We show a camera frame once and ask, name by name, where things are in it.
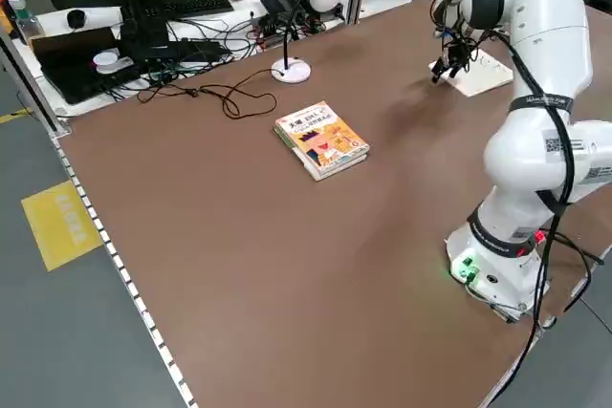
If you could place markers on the small circuit board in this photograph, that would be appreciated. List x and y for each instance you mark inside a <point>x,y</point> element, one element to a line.
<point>270,30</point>

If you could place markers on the white segmented edge strip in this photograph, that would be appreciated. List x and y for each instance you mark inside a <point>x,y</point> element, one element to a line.
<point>116,260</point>

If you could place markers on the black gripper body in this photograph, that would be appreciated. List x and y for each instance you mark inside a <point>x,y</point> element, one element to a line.
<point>456,54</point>

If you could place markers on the aluminium frame beam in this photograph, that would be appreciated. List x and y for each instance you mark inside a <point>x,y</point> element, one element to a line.
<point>38,92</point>

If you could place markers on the white round gadget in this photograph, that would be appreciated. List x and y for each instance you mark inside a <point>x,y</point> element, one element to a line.
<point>107,61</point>

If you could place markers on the yellow emergency stop box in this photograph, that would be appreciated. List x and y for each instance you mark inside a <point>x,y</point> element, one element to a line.
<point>4,21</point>

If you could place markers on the black laptop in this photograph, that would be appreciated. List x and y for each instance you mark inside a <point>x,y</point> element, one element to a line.
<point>72,69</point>

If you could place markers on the clear bottle white cap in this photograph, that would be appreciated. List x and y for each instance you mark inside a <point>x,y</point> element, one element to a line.
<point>21,16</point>

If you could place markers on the black keyboard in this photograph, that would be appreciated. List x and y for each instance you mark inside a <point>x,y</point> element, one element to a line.
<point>201,4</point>

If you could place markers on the white desk lamp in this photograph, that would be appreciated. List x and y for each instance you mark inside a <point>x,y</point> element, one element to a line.
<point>291,71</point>

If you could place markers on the orange illustrated book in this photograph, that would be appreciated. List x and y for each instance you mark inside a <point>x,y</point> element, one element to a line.
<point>325,140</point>

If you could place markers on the white lined notebook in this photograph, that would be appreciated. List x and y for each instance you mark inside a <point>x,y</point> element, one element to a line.
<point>483,76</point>

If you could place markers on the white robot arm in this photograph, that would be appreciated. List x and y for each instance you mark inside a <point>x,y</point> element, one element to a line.
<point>550,21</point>

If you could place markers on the yellow floor sticker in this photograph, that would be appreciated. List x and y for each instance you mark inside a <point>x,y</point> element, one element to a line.
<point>62,226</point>

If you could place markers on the black cup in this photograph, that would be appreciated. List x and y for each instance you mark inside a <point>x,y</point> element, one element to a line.
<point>76,18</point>

